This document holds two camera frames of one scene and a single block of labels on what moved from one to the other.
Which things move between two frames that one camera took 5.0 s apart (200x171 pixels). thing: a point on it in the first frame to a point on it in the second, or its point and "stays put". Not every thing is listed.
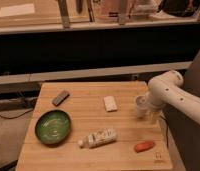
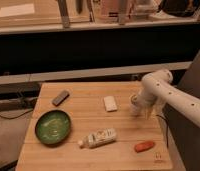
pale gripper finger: [153, 117] to [149, 113]
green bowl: [53, 127] stays put
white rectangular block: [110, 104] stays put
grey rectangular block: [60, 98] stays put
